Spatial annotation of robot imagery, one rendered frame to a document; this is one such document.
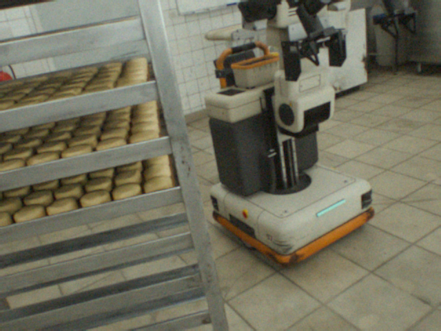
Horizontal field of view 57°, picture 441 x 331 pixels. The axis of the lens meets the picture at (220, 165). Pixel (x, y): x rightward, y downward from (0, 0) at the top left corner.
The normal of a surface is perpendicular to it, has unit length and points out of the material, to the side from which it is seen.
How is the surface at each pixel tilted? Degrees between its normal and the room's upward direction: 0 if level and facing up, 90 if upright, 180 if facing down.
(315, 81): 98
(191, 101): 90
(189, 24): 90
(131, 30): 90
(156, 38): 90
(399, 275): 0
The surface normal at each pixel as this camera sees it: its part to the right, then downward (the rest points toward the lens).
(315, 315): -0.17, -0.91
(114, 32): 0.17, 0.36
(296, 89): 0.55, 0.37
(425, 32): -0.83, 0.34
